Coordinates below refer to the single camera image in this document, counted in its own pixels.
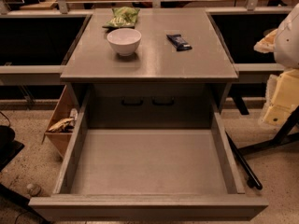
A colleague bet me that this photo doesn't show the right black drawer handle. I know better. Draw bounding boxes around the right black drawer handle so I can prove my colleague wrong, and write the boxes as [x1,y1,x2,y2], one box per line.
[151,96,175,106]

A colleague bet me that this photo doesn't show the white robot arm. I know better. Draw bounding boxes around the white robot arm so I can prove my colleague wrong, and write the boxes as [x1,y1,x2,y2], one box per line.
[253,4,299,69]

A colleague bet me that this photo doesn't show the open grey top drawer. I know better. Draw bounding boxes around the open grey top drawer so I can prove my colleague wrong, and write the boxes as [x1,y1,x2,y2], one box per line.
[30,95,268,221]

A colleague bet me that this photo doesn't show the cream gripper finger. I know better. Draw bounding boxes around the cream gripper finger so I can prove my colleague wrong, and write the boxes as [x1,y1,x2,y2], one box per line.
[253,29,278,53]

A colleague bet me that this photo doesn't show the left black drawer handle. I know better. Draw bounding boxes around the left black drawer handle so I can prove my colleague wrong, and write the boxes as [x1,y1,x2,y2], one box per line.
[121,96,144,106]

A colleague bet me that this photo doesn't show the green chip bag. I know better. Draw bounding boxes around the green chip bag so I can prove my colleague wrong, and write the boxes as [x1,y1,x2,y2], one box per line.
[103,7,140,28]

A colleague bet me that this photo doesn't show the grey drawer cabinet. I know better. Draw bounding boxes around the grey drawer cabinet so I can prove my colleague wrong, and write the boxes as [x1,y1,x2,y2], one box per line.
[61,8,237,129]

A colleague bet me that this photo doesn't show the white ceramic bowl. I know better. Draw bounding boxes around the white ceramic bowl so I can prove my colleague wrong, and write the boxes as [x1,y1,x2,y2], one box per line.
[107,28,142,56]

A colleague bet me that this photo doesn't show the dark blue rxbar wrapper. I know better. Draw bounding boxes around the dark blue rxbar wrapper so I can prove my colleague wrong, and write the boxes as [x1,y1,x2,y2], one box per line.
[166,35,192,51]

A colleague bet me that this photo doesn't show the yellow crumpled snack bag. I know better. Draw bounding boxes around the yellow crumpled snack bag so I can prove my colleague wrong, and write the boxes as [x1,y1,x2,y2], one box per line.
[49,118,74,133]

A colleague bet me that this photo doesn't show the black tripod leg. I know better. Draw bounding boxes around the black tripod leg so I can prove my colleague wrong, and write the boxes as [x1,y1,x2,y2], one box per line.
[226,134,263,190]

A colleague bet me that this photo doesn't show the black drawer handle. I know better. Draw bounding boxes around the black drawer handle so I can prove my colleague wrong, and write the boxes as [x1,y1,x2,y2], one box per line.
[151,96,175,106]
[121,96,144,106]

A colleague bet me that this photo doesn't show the small clear bottle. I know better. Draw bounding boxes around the small clear bottle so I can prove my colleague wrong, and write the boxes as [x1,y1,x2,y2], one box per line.
[26,183,42,197]

